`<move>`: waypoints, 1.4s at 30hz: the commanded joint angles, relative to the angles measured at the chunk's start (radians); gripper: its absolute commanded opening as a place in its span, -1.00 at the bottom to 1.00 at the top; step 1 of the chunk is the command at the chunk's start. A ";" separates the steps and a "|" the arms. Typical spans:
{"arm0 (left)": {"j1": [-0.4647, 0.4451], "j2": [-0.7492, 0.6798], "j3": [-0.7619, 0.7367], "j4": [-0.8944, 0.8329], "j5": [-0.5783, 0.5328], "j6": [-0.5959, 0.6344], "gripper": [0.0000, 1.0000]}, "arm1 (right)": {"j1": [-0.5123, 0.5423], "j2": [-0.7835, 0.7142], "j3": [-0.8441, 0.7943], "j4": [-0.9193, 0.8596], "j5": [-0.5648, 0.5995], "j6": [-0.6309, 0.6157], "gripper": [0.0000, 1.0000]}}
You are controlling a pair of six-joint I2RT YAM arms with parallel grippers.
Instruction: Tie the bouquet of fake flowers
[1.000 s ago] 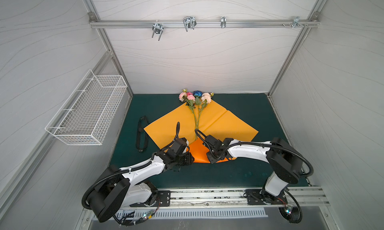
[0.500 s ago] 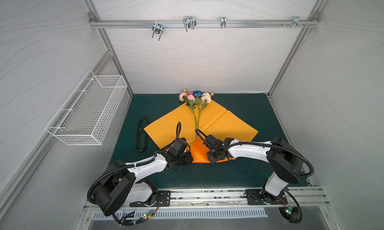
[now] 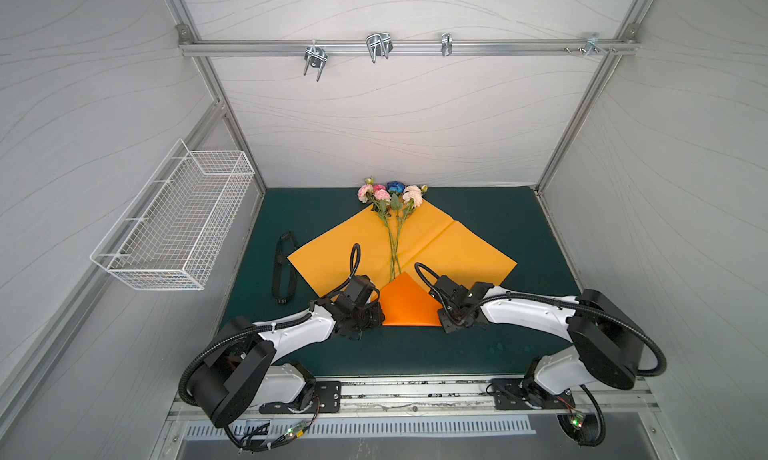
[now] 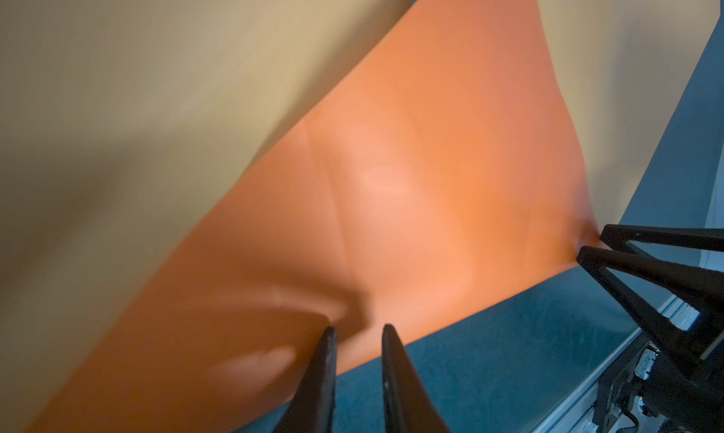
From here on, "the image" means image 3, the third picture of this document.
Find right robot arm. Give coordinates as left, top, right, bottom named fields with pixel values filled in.
left=429, top=277, right=668, bottom=400

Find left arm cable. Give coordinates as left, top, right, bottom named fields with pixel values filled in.
left=223, top=393, right=322, bottom=453

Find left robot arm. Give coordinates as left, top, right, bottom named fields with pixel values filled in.
left=178, top=300, right=385, bottom=428

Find right metal bolt clamp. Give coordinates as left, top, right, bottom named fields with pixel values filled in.
left=563, top=35, right=617, bottom=58

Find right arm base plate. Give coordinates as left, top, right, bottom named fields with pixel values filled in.
left=485, top=378, right=575, bottom=411

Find orange wrapping paper sheet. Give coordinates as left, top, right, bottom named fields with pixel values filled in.
left=288, top=202, right=516, bottom=327

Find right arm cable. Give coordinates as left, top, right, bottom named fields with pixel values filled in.
left=556, top=383, right=607, bottom=448

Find pink fake flower spray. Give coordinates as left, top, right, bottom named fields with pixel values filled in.
left=356, top=176, right=397, bottom=278

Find aluminium front rail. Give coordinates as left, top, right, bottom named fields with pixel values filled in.
left=166, top=372, right=660, bottom=422

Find white wire basket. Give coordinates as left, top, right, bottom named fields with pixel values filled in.
left=90, top=139, right=255, bottom=291

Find blue fake rose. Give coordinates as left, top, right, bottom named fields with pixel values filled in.
left=386, top=181, right=406, bottom=222

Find black strap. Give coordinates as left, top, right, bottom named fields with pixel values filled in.
left=271, top=231, right=299, bottom=306

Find small metal bracket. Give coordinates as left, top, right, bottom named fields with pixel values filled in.
left=441, top=33, right=453, bottom=57

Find left metal u-bolt clamp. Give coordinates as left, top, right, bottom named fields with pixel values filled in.
left=303, top=45, right=328, bottom=82

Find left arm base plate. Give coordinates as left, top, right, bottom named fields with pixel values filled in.
left=259, top=381, right=341, bottom=415

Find metal u-bolt clamp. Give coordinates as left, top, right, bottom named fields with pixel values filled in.
left=303, top=45, right=328, bottom=82
left=365, top=32, right=393, bottom=64

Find peach fake flower spray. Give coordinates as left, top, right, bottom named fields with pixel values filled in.
left=393, top=184, right=428, bottom=276

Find middle metal u-bolt clamp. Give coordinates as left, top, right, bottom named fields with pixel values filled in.
left=365, top=32, right=393, bottom=64

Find white vent grille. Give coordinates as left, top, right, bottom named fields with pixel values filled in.
left=184, top=415, right=537, bottom=441

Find aluminium top crossbar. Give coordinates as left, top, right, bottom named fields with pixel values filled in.
left=180, top=37, right=641, bottom=58

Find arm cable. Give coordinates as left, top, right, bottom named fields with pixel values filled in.
left=556, top=383, right=607, bottom=448
left=223, top=393, right=322, bottom=453

